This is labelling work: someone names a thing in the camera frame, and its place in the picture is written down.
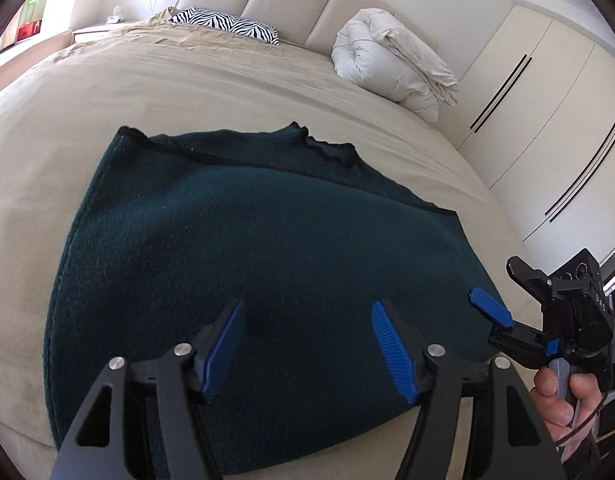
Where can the green lamp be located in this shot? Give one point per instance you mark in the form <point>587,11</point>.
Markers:
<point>37,5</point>

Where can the zebra print pillow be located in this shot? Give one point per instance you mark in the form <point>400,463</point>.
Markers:
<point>222,22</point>

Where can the person's right hand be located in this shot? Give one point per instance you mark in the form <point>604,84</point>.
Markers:
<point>555,410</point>

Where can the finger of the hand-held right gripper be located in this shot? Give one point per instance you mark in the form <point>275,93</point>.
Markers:
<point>490,307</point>
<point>530,277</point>

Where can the red box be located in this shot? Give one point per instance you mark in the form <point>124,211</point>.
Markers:
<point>29,30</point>

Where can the white nightstand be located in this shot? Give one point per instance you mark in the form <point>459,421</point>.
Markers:
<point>95,32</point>

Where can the beige pillow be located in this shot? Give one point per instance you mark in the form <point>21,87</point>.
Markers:
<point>157,16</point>

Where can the white wardrobe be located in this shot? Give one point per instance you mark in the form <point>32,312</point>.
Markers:
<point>547,85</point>

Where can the folded white duvet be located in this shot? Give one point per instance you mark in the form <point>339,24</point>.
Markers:
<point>387,60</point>

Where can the beige padded headboard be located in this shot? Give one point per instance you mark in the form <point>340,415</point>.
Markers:
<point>297,5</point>

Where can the dark green sweater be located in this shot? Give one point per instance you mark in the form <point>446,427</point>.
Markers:
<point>237,240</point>

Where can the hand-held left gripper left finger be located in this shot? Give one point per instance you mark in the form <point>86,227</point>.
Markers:
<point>227,345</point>

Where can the small white bedside device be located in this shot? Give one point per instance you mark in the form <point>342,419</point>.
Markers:
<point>116,14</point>

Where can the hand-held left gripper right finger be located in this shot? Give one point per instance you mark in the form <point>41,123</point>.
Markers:
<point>392,350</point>

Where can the white wall shelf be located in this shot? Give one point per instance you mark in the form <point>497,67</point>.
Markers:
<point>17,20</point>

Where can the bed with beige sheet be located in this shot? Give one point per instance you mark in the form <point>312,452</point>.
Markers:
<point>187,85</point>

